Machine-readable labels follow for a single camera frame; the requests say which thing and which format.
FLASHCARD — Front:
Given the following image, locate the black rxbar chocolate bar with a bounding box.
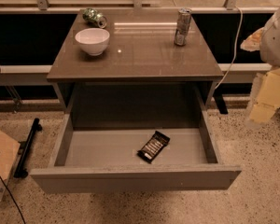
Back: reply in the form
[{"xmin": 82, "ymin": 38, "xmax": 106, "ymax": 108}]
[{"xmin": 137, "ymin": 131, "xmax": 170, "ymax": 163}]

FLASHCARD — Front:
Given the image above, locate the crushed green soda can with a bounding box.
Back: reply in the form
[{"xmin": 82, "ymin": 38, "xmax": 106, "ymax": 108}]
[{"xmin": 82, "ymin": 8, "xmax": 107, "ymax": 29}]

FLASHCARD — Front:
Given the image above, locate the grey cabinet with counter top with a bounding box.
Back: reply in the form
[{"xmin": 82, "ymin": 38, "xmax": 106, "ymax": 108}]
[{"xmin": 48, "ymin": 9, "xmax": 222, "ymax": 130}]

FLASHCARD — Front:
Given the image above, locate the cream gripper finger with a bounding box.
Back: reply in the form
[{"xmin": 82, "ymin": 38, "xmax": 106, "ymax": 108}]
[
  {"xmin": 240, "ymin": 28, "xmax": 263, "ymax": 52},
  {"xmin": 244, "ymin": 67, "xmax": 280, "ymax": 131}
]

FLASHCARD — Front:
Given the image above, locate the brown cardboard box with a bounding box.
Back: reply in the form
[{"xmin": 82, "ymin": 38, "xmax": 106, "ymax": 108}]
[{"xmin": 0, "ymin": 130, "xmax": 20, "ymax": 201}]

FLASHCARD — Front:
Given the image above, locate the white ceramic bowl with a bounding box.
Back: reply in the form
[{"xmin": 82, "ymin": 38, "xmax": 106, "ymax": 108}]
[{"xmin": 75, "ymin": 28, "xmax": 110, "ymax": 56}]

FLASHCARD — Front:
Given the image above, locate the upright silver can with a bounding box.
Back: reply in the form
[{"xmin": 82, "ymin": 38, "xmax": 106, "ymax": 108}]
[{"xmin": 175, "ymin": 8, "xmax": 191, "ymax": 46}]

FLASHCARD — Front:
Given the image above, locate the black floor cable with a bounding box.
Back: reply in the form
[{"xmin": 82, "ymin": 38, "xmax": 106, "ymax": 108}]
[{"xmin": 0, "ymin": 161, "xmax": 27, "ymax": 224}]

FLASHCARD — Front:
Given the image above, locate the black metal bar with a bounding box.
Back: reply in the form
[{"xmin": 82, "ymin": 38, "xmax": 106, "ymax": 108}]
[{"xmin": 14, "ymin": 118, "xmax": 42, "ymax": 178}]

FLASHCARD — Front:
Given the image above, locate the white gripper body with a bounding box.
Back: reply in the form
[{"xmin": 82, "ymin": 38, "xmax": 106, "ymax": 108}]
[{"xmin": 260, "ymin": 7, "xmax": 280, "ymax": 67}]

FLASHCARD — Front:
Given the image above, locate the white power cable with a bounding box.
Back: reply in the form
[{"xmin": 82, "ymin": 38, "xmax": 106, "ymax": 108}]
[{"xmin": 214, "ymin": 6, "xmax": 244, "ymax": 91}]

